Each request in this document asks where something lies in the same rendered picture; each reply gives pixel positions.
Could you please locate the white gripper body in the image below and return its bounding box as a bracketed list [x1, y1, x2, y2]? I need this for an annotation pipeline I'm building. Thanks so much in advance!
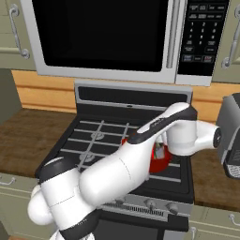
[155, 142, 168, 160]

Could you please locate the black gas stove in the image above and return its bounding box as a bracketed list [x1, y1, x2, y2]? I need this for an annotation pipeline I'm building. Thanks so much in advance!
[35, 79, 196, 240]

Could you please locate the black oven door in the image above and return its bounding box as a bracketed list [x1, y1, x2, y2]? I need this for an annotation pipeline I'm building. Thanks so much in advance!
[92, 217, 165, 240]

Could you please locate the beige drawer front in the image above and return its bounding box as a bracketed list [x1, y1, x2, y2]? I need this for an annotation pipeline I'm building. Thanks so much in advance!
[0, 172, 60, 240]
[187, 203, 240, 240]

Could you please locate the silver microwave oven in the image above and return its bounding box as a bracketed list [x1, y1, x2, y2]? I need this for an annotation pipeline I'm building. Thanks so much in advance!
[20, 0, 233, 87]

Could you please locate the black microwave door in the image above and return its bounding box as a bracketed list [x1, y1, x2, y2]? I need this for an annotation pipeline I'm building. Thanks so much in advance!
[20, 0, 188, 84]

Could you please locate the silver drawer handle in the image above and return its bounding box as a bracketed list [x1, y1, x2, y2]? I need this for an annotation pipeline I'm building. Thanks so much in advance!
[188, 226, 198, 240]
[0, 175, 17, 187]
[228, 213, 240, 227]

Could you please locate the beige wall cupboard door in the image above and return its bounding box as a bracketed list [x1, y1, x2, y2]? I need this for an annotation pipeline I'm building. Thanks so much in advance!
[0, 0, 38, 71]
[212, 0, 240, 84]

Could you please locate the silver microwave door handle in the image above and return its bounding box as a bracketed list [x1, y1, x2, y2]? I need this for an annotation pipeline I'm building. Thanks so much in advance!
[166, 0, 183, 69]

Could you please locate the silver cupboard handle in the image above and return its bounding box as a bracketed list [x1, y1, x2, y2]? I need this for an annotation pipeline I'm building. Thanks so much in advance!
[221, 12, 240, 69]
[7, 3, 31, 60]

